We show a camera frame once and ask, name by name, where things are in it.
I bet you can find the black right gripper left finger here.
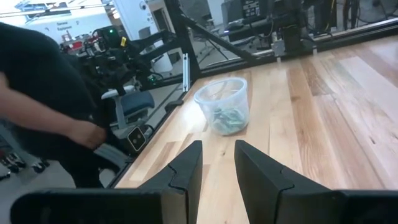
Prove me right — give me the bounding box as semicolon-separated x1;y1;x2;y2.
138;139;204;224

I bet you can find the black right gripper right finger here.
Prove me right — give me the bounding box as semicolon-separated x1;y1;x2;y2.
234;139;343;224

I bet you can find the grey ribbed device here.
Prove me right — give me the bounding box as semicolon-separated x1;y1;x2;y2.
93;142;133;169

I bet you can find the blue office chair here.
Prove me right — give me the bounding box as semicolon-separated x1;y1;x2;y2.
101;85;155;131

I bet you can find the clear plastic tub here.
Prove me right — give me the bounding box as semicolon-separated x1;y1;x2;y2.
193;76;251;136

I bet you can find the white waste bin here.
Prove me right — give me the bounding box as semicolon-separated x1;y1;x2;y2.
153;52;174;73

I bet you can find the black robot green light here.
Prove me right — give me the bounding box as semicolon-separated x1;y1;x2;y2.
60;26;175;96

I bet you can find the person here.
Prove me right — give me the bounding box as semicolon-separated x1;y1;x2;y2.
0;21;108;189

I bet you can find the small square table camera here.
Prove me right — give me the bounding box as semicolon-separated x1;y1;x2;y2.
126;125;148;154

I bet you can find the silver aluminium bracket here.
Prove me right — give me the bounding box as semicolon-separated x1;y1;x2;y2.
182;52;191;93

